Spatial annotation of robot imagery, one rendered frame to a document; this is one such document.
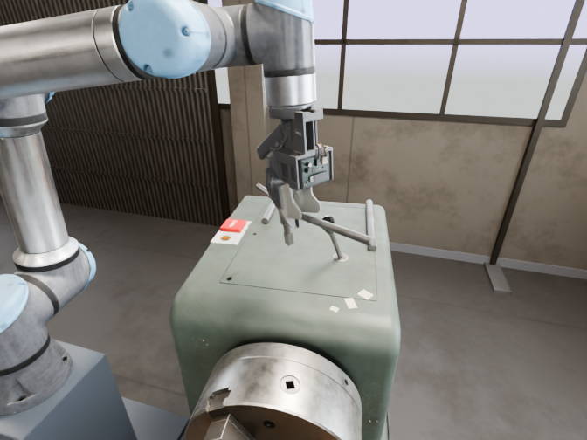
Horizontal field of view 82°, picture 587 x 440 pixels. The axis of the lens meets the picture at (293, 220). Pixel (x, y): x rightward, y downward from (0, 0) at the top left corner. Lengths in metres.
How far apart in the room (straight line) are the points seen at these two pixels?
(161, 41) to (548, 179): 3.03
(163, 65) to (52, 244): 0.55
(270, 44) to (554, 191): 2.94
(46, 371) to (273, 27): 0.76
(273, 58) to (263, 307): 0.46
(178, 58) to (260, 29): 0.16
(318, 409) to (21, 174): 0.65
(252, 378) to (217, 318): 0.16
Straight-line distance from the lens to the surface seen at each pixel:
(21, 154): 0.76
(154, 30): 0.39
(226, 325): 0.73
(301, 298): 0.72
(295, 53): 0.49
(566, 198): 3.31
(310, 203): 0.58
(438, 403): 2.22
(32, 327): 0.83
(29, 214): 0.81
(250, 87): 2.95
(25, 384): 0.88
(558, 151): 3.15
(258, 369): 0.63
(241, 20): 0.51
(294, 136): 0.51
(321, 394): 0.63
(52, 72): 0.48
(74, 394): 0.91
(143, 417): 1.23
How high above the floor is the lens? 1.73
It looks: 28 degrees down
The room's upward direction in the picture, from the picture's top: straight up
